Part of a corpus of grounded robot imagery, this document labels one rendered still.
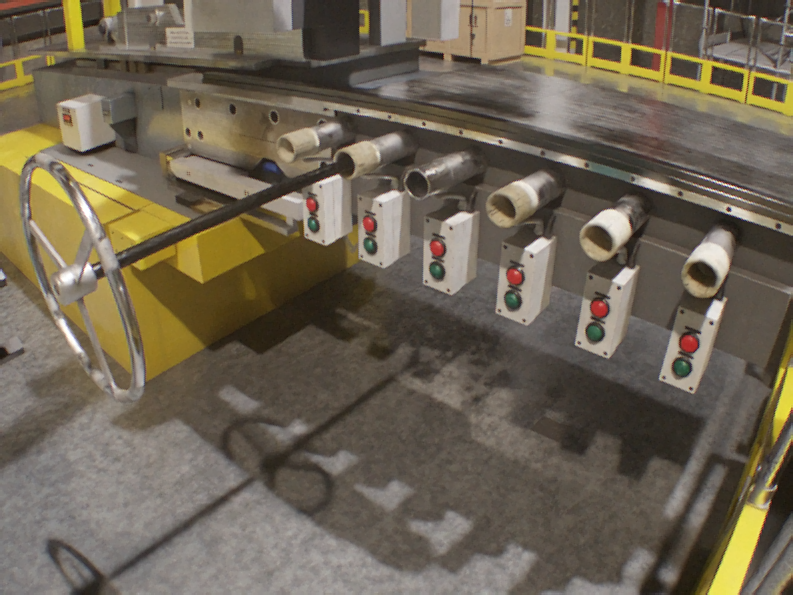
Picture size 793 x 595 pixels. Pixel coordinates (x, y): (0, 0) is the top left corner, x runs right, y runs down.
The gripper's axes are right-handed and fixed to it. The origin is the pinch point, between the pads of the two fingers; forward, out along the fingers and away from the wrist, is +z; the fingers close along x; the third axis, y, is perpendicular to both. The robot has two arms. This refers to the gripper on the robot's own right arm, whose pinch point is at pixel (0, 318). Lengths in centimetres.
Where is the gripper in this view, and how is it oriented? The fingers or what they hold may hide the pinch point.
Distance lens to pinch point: 91.2
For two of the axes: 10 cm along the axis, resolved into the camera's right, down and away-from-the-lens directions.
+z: 6.3, -4.0, 6.6
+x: -2.3, 7.2, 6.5
